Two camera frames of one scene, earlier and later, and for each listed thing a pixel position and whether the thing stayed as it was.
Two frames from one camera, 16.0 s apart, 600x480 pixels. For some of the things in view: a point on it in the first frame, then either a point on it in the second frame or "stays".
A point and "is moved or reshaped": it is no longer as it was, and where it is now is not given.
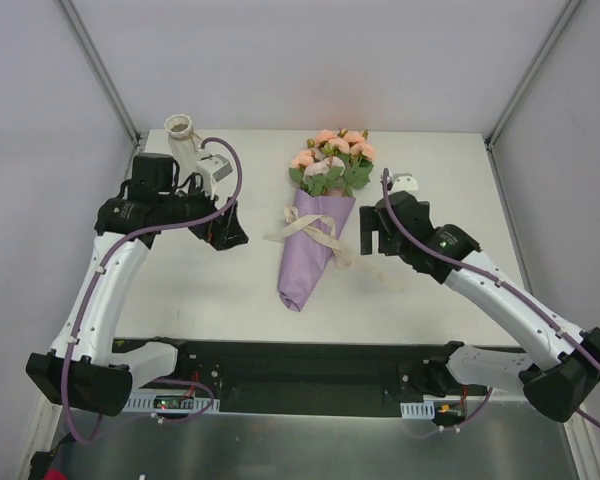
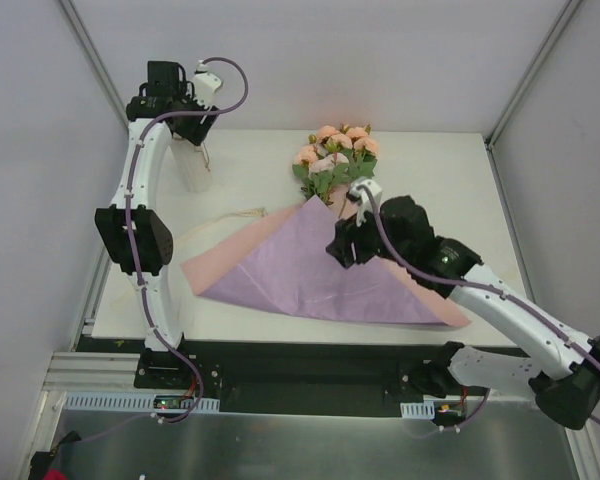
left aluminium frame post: [102, 70] stays
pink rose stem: [325, 144] is moved or reshaped
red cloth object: [55, 474] stays
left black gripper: [212, 220] to [194, 128]
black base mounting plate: [310, 376] stays
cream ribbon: [325, 227] to [181, 247]
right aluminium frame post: [561, 19] stays
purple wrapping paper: [307, 256] is moved or reshaped
